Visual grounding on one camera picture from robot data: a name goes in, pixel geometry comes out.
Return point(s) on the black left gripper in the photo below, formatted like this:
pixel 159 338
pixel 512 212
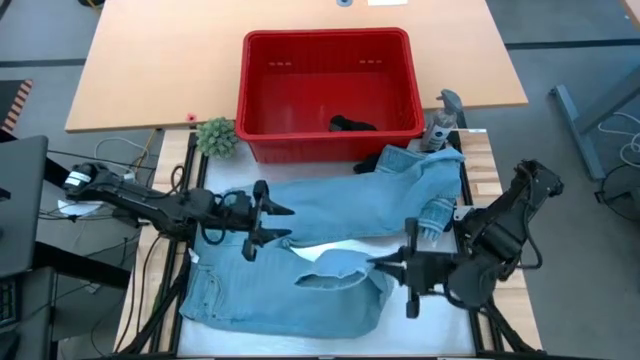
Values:
pixel 235 212

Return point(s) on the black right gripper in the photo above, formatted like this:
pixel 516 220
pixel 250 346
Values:
pixel 430 272

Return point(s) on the striped light blue shirt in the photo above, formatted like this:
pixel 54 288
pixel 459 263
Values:
pixel 435 215

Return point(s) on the plain light blue garment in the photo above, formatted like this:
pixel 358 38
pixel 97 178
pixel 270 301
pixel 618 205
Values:
pixel 300 295

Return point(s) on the dark denim jeans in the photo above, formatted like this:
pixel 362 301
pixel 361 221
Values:
pixel 367 164

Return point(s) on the black printed garment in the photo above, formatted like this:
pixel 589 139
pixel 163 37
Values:
pixel 350 125

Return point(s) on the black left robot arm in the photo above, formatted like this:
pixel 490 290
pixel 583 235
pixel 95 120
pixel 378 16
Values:
pixel 140 200

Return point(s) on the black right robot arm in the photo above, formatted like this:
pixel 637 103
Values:
pixel 500 230

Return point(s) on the red plastic laundry bin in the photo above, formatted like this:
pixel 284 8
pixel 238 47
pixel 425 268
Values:
pixel 330 145

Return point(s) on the potted green artificial plant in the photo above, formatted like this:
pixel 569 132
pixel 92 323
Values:
pixel 218 137

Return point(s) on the small pink object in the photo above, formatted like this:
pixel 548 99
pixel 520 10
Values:
pixel 191 118

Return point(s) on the clear spray bottle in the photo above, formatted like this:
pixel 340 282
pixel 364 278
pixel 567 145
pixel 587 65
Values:
pixel 439 127

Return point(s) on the light wooden desk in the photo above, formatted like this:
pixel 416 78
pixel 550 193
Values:
pixel 165 65

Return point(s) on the black desk beam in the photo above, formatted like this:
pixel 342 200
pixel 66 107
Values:
pixel 80 265

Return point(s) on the white round floor plate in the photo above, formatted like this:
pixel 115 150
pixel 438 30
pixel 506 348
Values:
pixel 75 208

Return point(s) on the gray desk grommet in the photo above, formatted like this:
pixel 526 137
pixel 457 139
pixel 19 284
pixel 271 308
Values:
pixel 345 2

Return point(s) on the gray metal table leg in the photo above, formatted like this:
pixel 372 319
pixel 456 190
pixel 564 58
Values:
pixel 575 125

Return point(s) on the white paper sheet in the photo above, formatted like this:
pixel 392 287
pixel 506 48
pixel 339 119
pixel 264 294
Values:
pixel 387 2

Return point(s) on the gray equipment case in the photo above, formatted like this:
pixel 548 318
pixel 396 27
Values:
pixel 30 320

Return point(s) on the black orange striped mat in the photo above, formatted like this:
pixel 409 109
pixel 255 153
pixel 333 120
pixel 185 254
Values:
pixel 15 100

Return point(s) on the silver metal bracket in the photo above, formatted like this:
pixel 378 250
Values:
pixel 460 212

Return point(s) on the black aluminium table frame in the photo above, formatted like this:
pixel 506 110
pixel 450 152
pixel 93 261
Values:
pixel 172 300

